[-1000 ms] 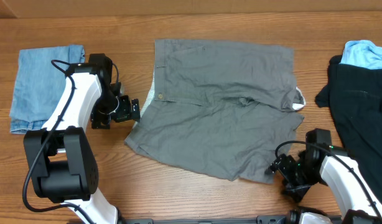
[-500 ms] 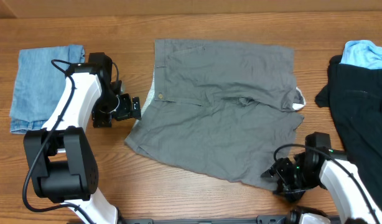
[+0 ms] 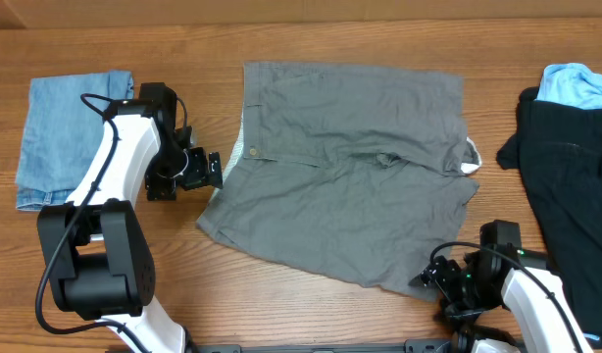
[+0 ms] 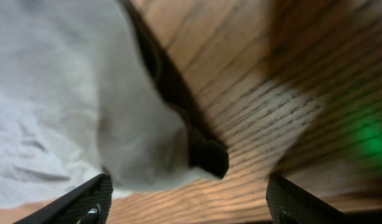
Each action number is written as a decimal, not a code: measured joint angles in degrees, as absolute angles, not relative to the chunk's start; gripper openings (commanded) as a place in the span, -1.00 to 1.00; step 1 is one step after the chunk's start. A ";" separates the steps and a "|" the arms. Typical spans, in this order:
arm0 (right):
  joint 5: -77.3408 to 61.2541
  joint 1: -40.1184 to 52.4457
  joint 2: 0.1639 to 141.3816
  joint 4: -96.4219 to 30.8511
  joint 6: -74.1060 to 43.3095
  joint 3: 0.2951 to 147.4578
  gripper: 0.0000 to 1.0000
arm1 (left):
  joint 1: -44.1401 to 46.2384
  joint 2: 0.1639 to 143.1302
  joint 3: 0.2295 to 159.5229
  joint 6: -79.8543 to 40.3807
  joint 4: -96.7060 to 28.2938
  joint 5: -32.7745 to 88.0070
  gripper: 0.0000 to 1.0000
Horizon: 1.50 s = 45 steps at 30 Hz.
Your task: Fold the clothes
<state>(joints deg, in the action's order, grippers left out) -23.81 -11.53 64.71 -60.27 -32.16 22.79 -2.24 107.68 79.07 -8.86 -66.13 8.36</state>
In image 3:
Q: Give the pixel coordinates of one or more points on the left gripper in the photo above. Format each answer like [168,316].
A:
[200,176]

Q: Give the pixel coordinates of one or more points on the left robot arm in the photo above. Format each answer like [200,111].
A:
[100,272]

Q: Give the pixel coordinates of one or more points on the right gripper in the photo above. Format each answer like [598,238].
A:
[439,274]

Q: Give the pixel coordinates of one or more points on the black garment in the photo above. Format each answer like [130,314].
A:
[558,152]

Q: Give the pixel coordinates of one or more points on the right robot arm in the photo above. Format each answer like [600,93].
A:
[499,272]

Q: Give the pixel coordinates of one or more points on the grey shorts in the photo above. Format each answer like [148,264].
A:
[350,172]

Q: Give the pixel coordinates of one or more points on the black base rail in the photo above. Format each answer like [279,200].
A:
[409,346]

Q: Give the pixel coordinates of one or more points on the light blue garment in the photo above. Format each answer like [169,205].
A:
[571,84]

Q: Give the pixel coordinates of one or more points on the folded blue denim jeans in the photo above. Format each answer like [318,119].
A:
[62,135]

